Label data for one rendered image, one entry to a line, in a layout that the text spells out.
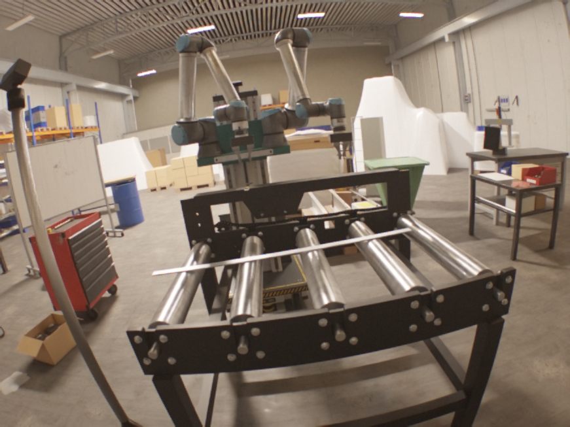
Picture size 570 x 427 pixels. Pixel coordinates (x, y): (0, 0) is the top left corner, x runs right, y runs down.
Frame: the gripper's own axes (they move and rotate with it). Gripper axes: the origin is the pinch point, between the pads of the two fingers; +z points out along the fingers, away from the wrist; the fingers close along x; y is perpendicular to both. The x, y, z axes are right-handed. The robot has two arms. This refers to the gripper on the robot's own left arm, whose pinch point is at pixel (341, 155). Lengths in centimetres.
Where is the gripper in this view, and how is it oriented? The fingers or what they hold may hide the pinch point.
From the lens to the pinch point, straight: 189.6
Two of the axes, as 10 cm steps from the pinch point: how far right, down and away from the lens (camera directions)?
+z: 1.2, 9.6, 2.6
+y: 0.5, 2.6, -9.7
